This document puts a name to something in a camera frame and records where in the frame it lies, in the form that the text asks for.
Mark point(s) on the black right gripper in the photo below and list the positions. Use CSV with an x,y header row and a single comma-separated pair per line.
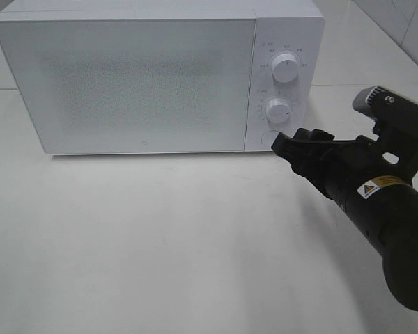
x,y
362,171

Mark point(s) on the white round door button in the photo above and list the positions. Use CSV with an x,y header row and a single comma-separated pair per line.
x,y
268,138

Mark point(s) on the white microwave door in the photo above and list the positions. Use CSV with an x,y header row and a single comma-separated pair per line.
x,y
132,87

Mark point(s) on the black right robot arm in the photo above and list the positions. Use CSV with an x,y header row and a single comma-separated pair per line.
x,y
393,232

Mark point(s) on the white microwave oven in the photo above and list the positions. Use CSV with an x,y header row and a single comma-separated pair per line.
x,y
295,26

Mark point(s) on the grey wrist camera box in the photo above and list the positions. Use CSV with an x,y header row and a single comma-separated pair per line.
x,y
362,103

